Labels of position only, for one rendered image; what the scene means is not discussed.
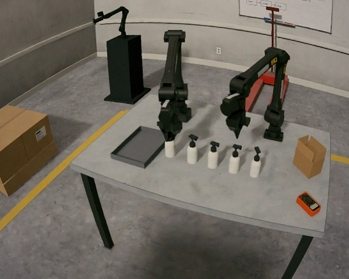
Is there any white pump bottle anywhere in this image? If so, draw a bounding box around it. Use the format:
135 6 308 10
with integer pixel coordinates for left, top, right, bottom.
187 134 198 164
250 147 261 177
208 141 220 169
228 144 242 174
165 131 176 157

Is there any brown cardboard box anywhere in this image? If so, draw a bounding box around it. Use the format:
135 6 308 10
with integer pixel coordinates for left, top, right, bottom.
293 136 326 179

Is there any orange pocket multimeter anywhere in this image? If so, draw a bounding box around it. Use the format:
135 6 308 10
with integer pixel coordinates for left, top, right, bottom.
296 192 321 217

